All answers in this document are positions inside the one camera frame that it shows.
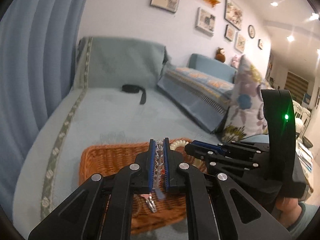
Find brown plush toy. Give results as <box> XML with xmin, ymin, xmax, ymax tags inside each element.
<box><xmin>215</xmin><ymin>48</ymin><xmax>226</xmax><ymax>63</ymax></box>

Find pink star hair clip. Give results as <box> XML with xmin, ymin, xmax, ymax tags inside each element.
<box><xmin>140</xmin><ymin>194</ymin><xmax>157</xmax><ymax>213</ymax></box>

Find cream spiral hair tie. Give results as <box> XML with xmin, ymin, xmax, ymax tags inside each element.
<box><xmin>169</xmin><ymin>139</ymin><xmax>189</xmax><ymax>153</ymax></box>

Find black camera mount arc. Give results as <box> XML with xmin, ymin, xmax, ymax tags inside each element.
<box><xmin>261</xmin><ymin>89</ymin><xmax>296</xmax><ymax>181</ymax></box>

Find framed picture upper right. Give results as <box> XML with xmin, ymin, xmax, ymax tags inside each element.
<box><xmin>224</xmin><ymin>0</ymin><xmax>243</xmax><ymax>30</ymax></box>

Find framed picture middle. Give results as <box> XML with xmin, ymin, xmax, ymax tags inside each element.
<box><xmin>195</xmin><ymin>7</ymin><xmax>216</xmax><ymax>37</ymax></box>

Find light blue bed cover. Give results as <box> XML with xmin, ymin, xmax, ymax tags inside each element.
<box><xmin>12</xmin><ymin>88</ymin><xmax>219</xmax><ymax>238</ymax></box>

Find round wall clock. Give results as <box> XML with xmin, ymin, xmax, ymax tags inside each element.
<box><xmin>248</xmin><ymin>25</ymin><xmax>255</xmax><ymax>38</ymax></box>

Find black strap on bed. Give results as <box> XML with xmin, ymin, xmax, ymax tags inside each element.
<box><xmin>121</xmin><ymin>83</ymin><xmax>148</xmax><ymax>106</ymax></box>

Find floral pillow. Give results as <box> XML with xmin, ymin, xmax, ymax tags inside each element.
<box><xmin>221</xmin><ymin>55</ymin><xmax>271</xmax><ymax>142</ymax></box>

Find small framed picture lower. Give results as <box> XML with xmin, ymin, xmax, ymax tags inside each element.
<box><xmin>225</xmin><ymin>24</ymin><xmax>236</xmax><ymax>42</ymax></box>

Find folded striped blanket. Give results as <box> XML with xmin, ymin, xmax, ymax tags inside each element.
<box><xmin>157</xmin><ymin>63</ymin><xmax>234</xmax><ymax>133</ymax></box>

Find orange wicker basket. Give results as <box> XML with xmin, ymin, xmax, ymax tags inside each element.
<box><xmin>79</xmin><ymin>142</ymin><xmax>186</xmax><ymax>235</ymax></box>

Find framed picture by clock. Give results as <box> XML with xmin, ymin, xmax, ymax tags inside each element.
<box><xmin>234</xmin><ymin>32</ymin><xmax>246</xmax><ymax>53</ymax></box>

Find blue sofa back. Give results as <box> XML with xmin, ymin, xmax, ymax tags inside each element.
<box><xmin>189</xmin><ymin>54</ymin><xmax>237</xmax><ymax>83</ymax></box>

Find blue curtain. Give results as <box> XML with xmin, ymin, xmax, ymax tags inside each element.
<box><xmin>1</xmin><ymin>0</ymin><xmax>86</xmax><ymax>217</ymax></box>

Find person's right hand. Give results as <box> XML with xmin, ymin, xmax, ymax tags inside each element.
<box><xmin>276</xmin><ymin>196</ymin><xmax>302</xmax><ymax>228</ymax></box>

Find teal headboard cushion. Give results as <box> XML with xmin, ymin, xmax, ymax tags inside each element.
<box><xmin>73</xmin><ymin>36</ymin><xmax>170</xmax><ymax>89</ymax></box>

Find clear bead bracelet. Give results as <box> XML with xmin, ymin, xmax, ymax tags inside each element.
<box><xmin>152</xmin><ymin>139</ymin><xmax>166</xmax><ymax>190</ymax></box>

